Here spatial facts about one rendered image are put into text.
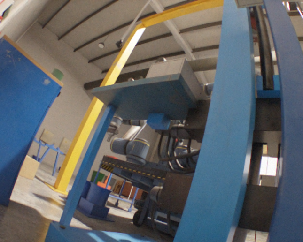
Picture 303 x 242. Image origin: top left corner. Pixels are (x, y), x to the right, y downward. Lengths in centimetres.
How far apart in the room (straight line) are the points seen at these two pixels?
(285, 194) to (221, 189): 43
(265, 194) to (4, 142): 141
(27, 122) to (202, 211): 110
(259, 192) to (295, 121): 62
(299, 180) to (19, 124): 128
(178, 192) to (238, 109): 50
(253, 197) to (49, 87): 135
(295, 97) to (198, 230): 51
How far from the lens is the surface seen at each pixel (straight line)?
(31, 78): 130
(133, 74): 923
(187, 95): 103
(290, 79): 33
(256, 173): 115
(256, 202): 86
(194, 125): 107
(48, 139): 1147
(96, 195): 225
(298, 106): 30
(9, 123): 125
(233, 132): 72
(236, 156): 68
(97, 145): 140
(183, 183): 96
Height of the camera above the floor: 44
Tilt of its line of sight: 23 degrees up
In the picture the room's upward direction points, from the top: 20 degrees clockwise
